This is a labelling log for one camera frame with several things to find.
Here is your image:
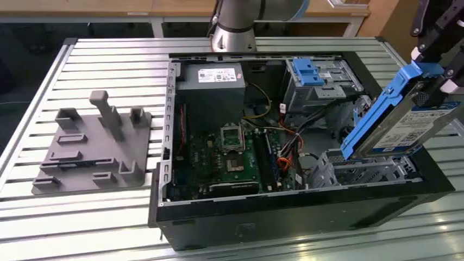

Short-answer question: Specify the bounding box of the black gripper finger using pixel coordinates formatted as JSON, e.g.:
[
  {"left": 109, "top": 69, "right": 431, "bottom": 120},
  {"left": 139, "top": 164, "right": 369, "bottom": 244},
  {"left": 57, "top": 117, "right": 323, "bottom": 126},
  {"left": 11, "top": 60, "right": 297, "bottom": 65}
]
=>
[
  {"left": 415, "top": 40, "right": 464, "bottom": 110},
  {"left": 411, "top": 38, "right": 450, "bottom": 69}
]

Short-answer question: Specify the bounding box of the hard disk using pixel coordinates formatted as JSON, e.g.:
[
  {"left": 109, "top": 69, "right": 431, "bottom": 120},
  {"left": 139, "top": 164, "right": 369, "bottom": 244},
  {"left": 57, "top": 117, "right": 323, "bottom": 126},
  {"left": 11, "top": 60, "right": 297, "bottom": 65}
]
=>
[{"left": 341, "top": 61, "right": 462, "bottom": 160}]

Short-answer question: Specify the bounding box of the red orange yellow power wire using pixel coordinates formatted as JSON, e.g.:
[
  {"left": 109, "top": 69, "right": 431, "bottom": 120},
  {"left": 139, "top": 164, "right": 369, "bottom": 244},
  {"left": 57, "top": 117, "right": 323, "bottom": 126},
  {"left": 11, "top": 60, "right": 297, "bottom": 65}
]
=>
[{"left": 278, "top": 133, "right": 305, "bottom": 175}]

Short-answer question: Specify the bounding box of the metal disk bay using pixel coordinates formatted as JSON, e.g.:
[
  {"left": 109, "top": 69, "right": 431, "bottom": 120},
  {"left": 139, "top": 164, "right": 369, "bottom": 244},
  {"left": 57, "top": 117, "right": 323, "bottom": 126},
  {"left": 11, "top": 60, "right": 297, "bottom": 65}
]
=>
[{"left": 309, "top": 148, "right": 425, "bottom": 189}]

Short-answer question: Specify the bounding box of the black RAM slot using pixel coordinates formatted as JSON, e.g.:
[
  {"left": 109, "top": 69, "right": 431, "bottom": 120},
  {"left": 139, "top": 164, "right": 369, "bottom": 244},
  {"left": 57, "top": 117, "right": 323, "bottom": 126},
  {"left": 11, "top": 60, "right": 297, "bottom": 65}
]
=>
[
  {"left": 261, "top": 127, "right": 277, "bottom": 191},
  {"left": 253, "top": 127, "right": 270, "bottom": 192}
]

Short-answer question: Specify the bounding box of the metal drive cage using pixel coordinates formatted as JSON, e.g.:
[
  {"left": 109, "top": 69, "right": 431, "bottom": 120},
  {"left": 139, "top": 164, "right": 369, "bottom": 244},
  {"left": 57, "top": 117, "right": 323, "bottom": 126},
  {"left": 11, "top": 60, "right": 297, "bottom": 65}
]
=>
[{"left": 285, "top": 58, "right": 366, "bottom": 115}]

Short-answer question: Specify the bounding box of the blue plastic cage latch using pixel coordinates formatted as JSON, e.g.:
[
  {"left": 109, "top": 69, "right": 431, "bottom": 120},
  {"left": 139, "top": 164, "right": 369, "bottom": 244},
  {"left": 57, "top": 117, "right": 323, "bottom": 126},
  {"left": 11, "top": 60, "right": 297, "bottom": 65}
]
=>
[{"left": 293, "top": 58, "right": 326, "bottom": 86}]

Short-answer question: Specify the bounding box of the gray power supply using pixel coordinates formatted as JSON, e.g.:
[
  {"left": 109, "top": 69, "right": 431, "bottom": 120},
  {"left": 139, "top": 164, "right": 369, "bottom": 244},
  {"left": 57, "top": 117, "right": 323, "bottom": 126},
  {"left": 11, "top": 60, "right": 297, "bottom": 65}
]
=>
[{"left": 177, "top": 63, "right": 249, "bottom": 121}]

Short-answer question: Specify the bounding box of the metal socket cover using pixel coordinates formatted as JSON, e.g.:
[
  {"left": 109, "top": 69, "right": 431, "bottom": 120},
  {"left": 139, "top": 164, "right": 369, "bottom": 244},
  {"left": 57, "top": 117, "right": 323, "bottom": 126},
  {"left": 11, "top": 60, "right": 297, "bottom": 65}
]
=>
[{"left": 219, "top": 122, "right": 245, "bottom": 152}]

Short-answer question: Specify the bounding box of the black PC case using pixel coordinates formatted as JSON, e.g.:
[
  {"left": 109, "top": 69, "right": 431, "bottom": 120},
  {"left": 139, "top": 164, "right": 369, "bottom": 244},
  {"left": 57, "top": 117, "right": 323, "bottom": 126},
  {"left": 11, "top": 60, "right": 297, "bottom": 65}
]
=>
[{"left": 147, "top": 51, "right": 457, "bottom": 252}]

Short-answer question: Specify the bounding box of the green motherboard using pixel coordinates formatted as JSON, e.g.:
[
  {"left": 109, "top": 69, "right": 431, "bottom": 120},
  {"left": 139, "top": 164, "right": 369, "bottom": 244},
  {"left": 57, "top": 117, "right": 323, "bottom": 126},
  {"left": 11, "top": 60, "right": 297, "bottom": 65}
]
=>
[{"left": 173, "top": 119, "right": 302, "bottom": 201}]

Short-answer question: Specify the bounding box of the gray parts rack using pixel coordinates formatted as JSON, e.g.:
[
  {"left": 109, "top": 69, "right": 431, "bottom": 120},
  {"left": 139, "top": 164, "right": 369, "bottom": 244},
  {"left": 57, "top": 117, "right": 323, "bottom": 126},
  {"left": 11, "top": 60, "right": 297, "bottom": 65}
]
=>
[{"left": 31, "top": 90, "right": 154, "bottom": 195}]

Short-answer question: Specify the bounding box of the dark RAM stick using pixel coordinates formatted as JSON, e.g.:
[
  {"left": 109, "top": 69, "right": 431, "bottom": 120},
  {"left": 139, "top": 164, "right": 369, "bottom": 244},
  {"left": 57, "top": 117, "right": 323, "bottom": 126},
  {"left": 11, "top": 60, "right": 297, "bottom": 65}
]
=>
[{"left": 58, "top": 161, "right": 114, "bottom": 169}]

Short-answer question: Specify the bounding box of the black wire bundle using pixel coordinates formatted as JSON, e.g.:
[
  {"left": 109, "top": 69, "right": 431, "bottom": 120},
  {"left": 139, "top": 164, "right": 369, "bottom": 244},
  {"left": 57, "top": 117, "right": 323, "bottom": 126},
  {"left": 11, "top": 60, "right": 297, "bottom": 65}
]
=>
[{"left": 290, "top": 96, "right": 361, "bottom": 136}]

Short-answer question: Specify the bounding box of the yellow black power wire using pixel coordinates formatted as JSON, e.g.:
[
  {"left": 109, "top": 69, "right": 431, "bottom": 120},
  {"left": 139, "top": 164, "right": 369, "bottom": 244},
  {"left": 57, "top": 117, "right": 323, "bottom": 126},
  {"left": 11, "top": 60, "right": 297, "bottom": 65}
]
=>
[{"left": 243, "top": 82, "right": 274, "bottom": 120}]

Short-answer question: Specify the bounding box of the thin red wire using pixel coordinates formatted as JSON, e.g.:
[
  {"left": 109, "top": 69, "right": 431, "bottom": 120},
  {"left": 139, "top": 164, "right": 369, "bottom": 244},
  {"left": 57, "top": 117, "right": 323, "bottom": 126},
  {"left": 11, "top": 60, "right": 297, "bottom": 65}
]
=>
[{"left": 179, "top": 104, "right": 189, "bottom": 149}]

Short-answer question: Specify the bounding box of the wooden desk white frame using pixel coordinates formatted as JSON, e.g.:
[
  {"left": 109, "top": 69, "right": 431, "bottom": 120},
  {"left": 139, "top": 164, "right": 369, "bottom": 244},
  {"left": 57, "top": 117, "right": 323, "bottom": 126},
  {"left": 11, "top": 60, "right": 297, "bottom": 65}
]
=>
[{"left": 0, "top": 0, "right": 371, "bottom": 38}]

